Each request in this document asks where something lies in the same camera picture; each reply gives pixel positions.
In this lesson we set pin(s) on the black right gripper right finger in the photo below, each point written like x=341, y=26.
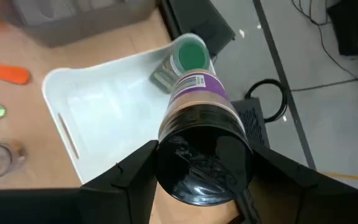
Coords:
x=291, y=199

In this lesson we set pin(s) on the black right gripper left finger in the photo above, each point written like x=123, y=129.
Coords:
x=126, y=193

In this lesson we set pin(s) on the black-lid purple-label spice jar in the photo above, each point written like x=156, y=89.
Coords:
x=204, y=124

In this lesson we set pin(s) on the green-lid spice jar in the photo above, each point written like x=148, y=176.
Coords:
x=193, y=56

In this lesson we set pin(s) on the black perforated computer tower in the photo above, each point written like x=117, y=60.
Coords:
x=253, y=124

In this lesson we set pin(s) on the white plastic bin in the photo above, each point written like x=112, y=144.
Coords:
x=104, y=109

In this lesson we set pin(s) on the grey plastic bin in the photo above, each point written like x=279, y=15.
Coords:
x=73, y=21

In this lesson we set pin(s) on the black computer case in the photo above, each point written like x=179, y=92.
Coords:
x=353, y=28

